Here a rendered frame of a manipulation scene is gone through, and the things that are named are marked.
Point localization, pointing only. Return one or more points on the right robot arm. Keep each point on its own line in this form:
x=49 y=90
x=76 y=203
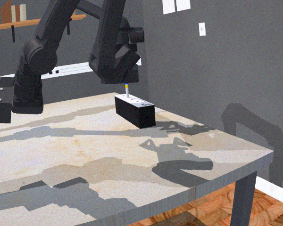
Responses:
x=107 y=59

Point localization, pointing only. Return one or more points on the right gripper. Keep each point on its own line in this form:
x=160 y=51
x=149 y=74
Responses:
x=131 y=77

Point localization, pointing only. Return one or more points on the white block with holes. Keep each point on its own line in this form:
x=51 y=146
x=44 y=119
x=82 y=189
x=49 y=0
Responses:
x=135 y=110

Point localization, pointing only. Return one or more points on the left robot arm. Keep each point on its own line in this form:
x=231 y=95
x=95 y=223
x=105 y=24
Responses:
x=136 y=34

